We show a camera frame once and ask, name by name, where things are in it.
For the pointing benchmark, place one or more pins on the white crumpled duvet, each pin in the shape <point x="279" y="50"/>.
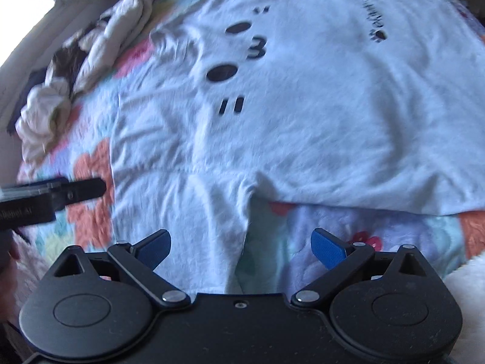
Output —
<point x="48" y="105"/>

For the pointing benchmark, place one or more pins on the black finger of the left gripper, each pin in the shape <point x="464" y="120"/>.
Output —
<point x="73" y="192"/>

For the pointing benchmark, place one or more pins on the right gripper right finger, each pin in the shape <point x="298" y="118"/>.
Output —
<point x="344" y="263"/>

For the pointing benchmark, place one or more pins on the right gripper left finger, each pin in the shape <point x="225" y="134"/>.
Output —
<point x="139" y="262"/>

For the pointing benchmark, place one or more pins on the white printed t-shirt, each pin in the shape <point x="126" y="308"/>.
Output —
<point x="374" y="104"/>

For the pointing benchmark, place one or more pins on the dark clothes beside bed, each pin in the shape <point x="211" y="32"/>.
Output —
<point x="66" y="61"/>

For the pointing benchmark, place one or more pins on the person's left hand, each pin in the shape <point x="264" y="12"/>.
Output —
<point x="9" y="286"/>

